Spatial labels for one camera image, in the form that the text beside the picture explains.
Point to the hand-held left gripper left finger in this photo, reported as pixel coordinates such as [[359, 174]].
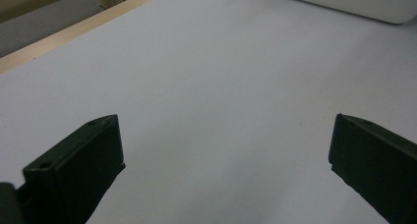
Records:
[[75, 171]]

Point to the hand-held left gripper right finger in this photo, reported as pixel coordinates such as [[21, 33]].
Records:
[[377, 165]]

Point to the white oblong plastic bin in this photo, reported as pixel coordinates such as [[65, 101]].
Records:
[[344, 1]]

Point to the wooden table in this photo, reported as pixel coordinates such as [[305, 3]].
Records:
[[65, 32]]

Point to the beige wooden shelf unit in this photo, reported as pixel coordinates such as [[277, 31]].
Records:
[[32, 3]]

